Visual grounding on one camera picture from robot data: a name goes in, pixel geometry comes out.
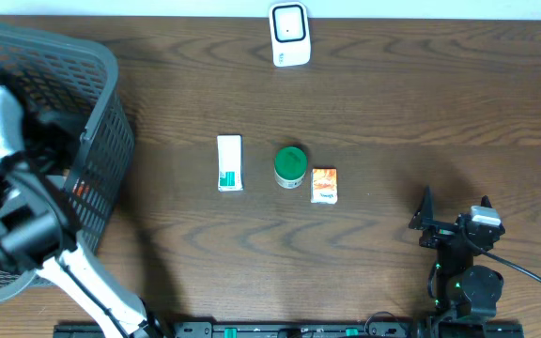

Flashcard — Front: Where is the orange small box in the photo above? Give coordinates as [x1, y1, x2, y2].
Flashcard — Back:
[311, 168, 338, 205]

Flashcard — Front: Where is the green lid jar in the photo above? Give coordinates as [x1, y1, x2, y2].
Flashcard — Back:
[274, 146, 308, 189]

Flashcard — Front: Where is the white Panadol box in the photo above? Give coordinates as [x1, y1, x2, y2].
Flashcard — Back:
[217, 135, 243, 192]

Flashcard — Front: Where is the red Top chocolate bar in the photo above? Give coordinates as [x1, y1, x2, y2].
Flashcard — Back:
[65, 178, 90, 199]

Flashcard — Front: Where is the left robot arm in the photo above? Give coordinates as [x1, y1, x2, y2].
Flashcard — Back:
[0, 84, 167, 337]

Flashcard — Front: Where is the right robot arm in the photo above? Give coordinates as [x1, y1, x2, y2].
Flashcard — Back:
[409, 188, 505, 322]

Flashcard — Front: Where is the white barcode scanner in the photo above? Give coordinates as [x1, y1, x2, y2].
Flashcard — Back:
[269, 2, 312, 68]

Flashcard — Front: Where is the grey plastic basket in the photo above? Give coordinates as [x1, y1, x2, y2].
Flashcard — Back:
[0, 23, 134, 302]

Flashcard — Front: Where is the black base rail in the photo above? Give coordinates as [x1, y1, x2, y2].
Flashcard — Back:
[54, 320, 525, 338]

